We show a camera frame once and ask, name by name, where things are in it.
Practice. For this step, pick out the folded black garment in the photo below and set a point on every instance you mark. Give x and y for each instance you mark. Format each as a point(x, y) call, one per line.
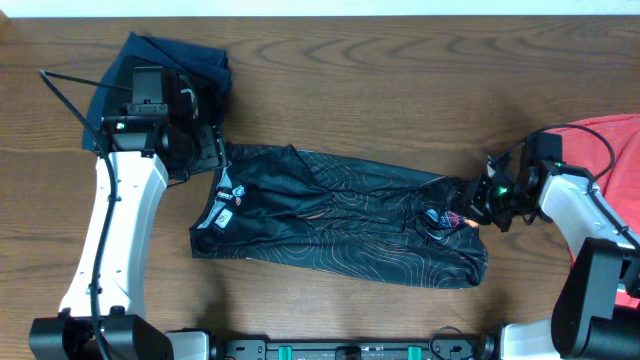
point(207, 75)

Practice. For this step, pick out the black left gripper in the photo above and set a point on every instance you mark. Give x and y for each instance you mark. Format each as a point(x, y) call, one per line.
point(201, 145)

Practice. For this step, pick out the red t-shirt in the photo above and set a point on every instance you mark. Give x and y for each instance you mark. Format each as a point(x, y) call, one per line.
point(620, 185)

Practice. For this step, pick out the folded navy blue garment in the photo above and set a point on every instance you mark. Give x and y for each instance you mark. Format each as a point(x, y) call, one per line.
point(137, 44)

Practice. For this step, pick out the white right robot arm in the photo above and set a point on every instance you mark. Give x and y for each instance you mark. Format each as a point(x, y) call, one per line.
point(587, 322)

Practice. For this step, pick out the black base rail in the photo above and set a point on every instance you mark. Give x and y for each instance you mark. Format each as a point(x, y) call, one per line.
point(447, 344)

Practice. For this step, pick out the black patterned sports jersey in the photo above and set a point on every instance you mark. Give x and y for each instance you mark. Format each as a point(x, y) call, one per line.
point(348, 216)

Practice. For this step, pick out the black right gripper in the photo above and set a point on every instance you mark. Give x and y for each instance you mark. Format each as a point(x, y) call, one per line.
point(474, 202)

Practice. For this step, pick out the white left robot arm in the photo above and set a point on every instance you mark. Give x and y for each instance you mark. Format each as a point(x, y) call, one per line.
point(102, 315)

